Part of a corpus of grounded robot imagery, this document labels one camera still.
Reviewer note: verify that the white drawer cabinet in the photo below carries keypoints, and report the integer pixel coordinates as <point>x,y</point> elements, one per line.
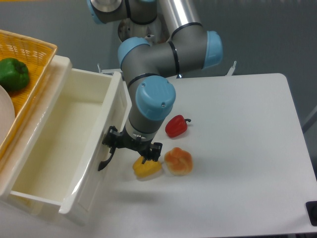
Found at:
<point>17,153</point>

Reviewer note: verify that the black corner device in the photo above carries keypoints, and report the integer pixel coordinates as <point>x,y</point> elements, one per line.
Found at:
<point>311,207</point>

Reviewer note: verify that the orange bread roll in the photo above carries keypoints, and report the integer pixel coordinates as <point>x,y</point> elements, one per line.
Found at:
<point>178,161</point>

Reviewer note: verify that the yellow bell pepper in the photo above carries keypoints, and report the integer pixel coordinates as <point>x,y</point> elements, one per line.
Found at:
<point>147,169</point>

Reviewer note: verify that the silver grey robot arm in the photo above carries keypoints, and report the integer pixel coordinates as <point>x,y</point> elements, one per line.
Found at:
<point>146,67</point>

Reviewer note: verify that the red bell pepper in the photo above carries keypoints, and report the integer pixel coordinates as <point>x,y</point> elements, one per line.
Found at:
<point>176,126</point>

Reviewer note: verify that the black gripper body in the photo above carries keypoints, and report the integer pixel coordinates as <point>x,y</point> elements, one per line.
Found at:
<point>142,147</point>

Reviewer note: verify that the green bell pepper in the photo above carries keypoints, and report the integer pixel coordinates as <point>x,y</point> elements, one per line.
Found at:
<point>14,74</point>

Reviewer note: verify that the white plate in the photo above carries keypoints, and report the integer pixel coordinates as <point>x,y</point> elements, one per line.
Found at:
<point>7,114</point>

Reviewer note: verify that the yellow wicker basket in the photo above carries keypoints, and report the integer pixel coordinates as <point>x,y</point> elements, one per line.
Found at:
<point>25,61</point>

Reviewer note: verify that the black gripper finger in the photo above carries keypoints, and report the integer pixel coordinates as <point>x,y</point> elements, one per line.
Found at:
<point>151,152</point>
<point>113,139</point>

